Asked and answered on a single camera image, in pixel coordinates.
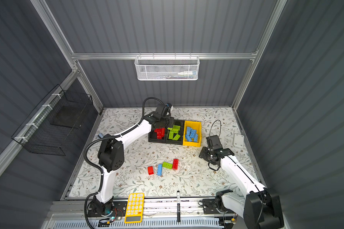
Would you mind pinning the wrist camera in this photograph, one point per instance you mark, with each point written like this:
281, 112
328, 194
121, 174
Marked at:
213, 142
163, 109

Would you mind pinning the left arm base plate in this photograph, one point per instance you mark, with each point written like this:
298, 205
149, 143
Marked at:
114, 209

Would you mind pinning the black bin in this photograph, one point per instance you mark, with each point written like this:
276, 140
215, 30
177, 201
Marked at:
180, 141
152, 137

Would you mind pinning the white wire basket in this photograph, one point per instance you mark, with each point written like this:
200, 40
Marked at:
163, 68

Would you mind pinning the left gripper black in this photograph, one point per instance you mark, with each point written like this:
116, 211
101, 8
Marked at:
163, 122

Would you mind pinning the thin blue lego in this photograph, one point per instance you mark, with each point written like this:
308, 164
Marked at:
159, 171

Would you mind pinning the yellow calculator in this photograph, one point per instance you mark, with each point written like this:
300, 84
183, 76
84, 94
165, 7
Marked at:
134, 210

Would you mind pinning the black marker pen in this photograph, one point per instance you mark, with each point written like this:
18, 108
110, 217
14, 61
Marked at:
178, 207

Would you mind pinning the black bin middle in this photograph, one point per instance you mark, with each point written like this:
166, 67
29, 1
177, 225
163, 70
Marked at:
180, 141

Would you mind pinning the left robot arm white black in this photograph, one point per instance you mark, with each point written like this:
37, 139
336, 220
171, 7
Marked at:
111, 154

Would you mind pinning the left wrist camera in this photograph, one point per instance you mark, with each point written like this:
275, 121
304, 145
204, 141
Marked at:
163, 109

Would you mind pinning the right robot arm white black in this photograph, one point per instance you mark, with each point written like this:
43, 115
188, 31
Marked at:
259, 206

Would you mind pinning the green lego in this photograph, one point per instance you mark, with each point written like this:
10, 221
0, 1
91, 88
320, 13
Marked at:
176, 137
171, 135
167, 165
174, 130
176, 127

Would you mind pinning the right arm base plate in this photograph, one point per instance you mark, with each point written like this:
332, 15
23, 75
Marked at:
213, 206

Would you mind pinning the black bin left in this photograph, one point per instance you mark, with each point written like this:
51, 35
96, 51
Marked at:
152, 137

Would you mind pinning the white tube in basket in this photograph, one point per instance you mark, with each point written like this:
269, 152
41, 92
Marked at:
188, 73

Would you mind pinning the yellow bin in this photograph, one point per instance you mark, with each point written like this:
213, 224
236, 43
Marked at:
195, 126

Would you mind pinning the black wire basket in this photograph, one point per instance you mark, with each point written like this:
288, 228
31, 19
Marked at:
55, 125

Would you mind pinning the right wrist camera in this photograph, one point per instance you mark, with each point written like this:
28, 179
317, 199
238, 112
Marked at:
213, 142

